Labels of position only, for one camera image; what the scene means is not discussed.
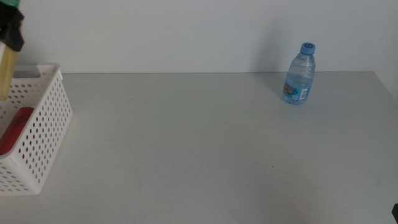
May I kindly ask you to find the red cola can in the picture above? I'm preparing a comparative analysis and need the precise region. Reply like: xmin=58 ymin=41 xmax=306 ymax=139
xmin=0 ymin=107 xmax=35 ymax=156

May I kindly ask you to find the yellow tea bottle green label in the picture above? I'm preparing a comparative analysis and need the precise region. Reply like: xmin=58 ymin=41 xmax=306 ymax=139
xmin=0 ymin=0 xmax=20 ymax=101

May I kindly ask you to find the white perforated plastic basket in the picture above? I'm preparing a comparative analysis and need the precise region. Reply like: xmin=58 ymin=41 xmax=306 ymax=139
xmin=0 ymin=63 xmax=73 ymax=196

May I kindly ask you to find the clear water bottle blue cap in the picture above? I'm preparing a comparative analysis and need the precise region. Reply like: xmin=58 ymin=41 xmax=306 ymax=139
xmin=282 ymin=42 xmax=317 ymax=105

